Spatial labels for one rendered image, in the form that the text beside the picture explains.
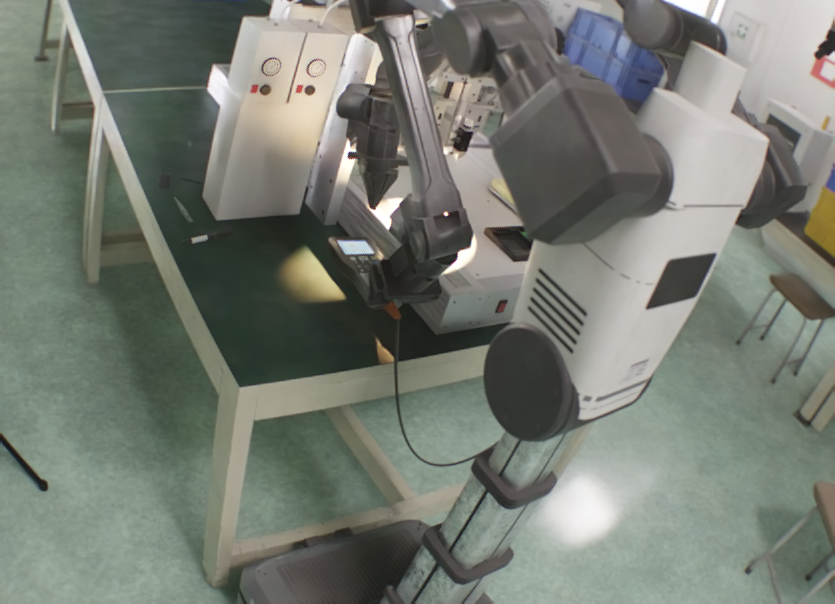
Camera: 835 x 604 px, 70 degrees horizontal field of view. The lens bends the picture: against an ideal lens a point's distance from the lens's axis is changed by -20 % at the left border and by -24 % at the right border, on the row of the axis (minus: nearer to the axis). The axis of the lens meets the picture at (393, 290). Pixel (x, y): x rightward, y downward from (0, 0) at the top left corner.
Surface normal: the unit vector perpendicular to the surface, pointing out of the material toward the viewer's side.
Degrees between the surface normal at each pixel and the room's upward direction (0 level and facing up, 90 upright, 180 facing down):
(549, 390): 90
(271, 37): 90
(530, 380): 90
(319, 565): 0
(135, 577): 0
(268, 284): 0
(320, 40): 90
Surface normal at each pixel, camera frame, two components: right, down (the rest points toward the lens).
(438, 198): 0.25, 0.14
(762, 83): -0.82, 0.10
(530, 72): -0.40, -0.14
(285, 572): 0.26, -0.81
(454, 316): 0.50, 0.58
